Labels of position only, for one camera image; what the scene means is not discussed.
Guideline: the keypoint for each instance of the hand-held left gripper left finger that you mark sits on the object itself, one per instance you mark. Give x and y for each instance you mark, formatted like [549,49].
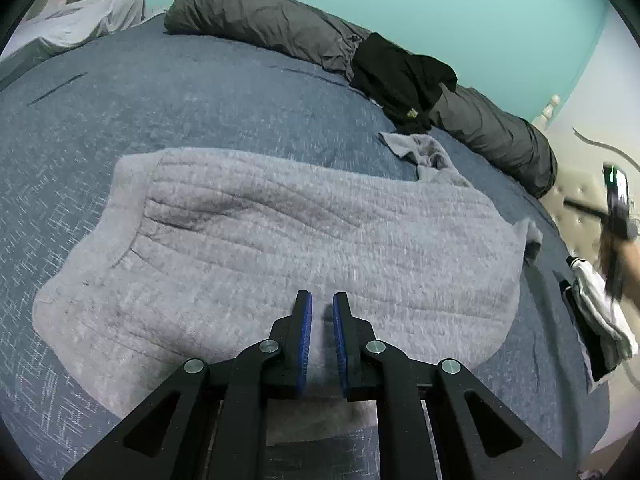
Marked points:
[305,320]

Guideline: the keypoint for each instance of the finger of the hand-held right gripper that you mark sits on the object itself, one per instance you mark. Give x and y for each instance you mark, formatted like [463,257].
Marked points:
[585,208]

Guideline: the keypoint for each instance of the white and black garment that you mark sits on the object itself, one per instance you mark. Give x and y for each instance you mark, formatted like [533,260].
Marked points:
[600,310]

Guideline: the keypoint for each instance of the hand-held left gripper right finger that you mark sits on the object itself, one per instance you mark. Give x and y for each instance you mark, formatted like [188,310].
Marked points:
[340,325]

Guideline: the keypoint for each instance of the cream tufted headboard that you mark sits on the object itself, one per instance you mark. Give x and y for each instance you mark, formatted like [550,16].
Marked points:
[575,185]

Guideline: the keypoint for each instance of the person's right hand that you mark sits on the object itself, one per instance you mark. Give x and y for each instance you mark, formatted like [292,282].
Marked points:
[631,265]

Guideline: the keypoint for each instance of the grey fleece sweater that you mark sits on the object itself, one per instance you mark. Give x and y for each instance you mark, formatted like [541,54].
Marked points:
[300,220]

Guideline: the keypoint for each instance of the light grey bed sheet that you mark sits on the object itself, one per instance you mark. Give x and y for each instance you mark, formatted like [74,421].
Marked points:
[75,20]

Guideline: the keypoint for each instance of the dark grey rolled duvet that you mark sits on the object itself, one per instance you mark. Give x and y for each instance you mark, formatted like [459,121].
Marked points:
[260,15]

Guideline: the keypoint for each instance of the blue patterned bedspread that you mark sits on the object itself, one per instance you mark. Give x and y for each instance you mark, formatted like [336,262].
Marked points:
[200,85]

